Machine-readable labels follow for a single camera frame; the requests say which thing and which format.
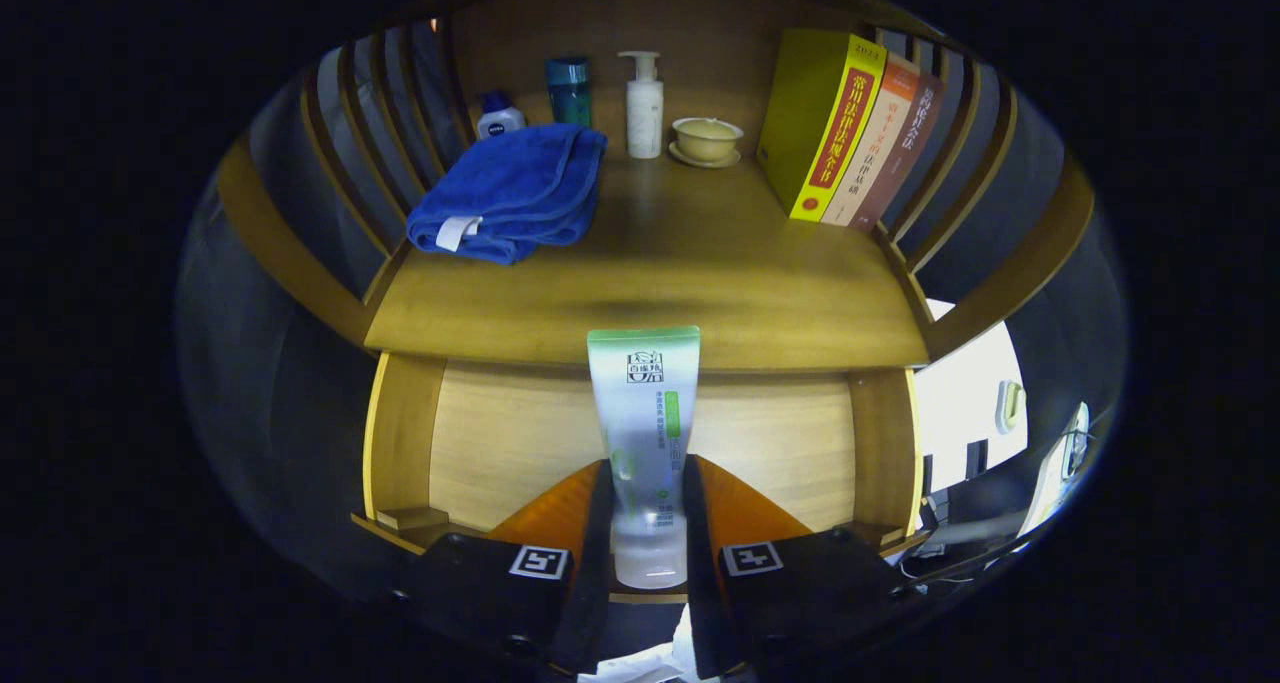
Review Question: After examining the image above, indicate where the small pale green object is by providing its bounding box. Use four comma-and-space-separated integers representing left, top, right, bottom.
995, 378, 1028, 434

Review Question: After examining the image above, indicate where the small white bottle blue cap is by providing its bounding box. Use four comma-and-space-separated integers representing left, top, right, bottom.
476, 90, 527, 141

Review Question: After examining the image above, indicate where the white desk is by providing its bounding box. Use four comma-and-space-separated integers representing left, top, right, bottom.
1020, 401, 1091, 534

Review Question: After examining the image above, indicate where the beige lidded tea bowl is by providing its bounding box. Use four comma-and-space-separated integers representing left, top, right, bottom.
668, 116, 745, 170

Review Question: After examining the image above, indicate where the white side cabinet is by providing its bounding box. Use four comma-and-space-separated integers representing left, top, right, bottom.
915, 298, 1031, 494

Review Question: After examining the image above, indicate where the blue folded towel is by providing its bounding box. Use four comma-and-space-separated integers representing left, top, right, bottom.
405, 123, 608, 266

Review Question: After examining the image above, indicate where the white pump bottle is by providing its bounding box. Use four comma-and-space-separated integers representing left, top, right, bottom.
617, 51, 665, 160

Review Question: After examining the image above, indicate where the teal bottle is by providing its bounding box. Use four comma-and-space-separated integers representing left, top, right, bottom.
545, 57, 591, 127

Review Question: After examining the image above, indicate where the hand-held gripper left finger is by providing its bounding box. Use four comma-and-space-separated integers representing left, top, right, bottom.
400, 458, 613, 676

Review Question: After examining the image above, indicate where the brown book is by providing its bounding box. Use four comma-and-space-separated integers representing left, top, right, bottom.
850, 71, 946, 234

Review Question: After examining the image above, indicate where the wooden drawer with black knob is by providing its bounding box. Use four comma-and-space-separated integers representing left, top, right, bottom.
350, 353, 926, 604

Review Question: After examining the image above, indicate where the wooden countertop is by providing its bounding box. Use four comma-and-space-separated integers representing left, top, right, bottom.
365, 148, 931, 372

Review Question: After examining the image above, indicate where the white green cleanser tube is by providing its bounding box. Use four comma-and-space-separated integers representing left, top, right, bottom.
587, 326, 701, 590

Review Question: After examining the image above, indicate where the orange and white book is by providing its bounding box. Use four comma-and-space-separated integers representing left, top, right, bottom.
820, 51, 921, 228

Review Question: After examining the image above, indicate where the wooden cabinet with slatted sides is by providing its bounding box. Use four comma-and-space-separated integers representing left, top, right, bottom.
215, 0, 1096, 604

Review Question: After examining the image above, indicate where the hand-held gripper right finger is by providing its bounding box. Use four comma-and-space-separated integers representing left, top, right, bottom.
683, 455, 906, 679

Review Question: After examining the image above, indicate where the thick yellow book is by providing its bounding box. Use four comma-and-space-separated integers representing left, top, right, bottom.
755, 28, 888, 223

